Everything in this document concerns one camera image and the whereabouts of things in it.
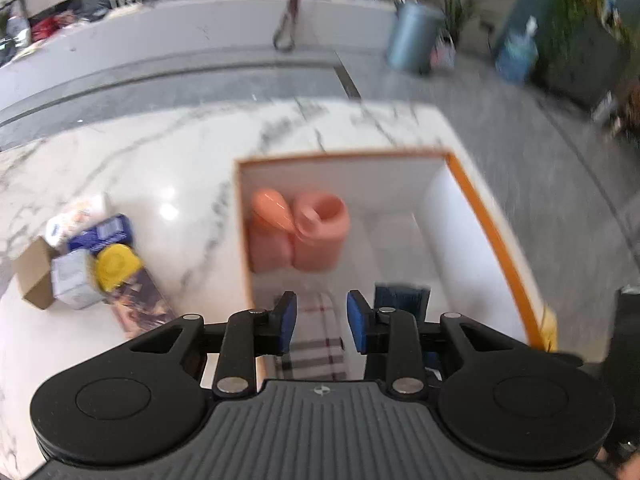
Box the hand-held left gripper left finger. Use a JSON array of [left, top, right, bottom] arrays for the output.
[[127, 290, 299, 398]]

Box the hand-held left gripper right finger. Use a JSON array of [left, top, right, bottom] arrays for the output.
[[346, 289, 523, 398]]

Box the plaid case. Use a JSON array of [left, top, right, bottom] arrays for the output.
[[272, 290, 349, 382]]

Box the small pink spray bottle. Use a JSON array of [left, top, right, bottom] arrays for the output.
[[248, 188, 296, 275]]

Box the large pink bottle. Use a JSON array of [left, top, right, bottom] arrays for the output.
[[291, 192, 350, 272]]

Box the orange cardboard box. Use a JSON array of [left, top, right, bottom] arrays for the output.
[[235, 149, 559, 392]]

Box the white grey box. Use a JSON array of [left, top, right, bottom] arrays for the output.
[[50, 249, 105, 310]]

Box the white squeeze tube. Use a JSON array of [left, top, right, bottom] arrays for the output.
[[44, 192, 109, 249]]

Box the brown cardboard box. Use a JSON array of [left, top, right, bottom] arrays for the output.
[[12, 236, 60, 310]]

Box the floral patterned box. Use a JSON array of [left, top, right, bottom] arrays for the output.
[[104, 267, 181, 339]]

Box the yellow round lid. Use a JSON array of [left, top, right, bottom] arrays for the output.
[[94, 244, 143, 294]]

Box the woven checkered bag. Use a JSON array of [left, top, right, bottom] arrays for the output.
[[430, 34, 457, 71]]

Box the blue grey trash can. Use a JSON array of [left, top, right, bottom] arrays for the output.
[[387, 1, 445, 74]]

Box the dark grey cabinet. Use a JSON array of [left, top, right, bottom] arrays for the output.
[[536, 9, 632, 107]]

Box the blue water jug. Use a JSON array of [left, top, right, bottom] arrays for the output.
[[495, 15, 540, 84]]

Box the white marble tv console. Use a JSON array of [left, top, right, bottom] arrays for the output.
[[0, 0, 402, 113]]

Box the long leaf potted plant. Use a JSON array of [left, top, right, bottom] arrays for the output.
[[426, 0, 487, 45]]

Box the bushy green vine plant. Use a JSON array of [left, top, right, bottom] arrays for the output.
[[541, 0, 627, 63]]

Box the red box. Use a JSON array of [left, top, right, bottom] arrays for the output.
[[30, 15, 62, 41]]

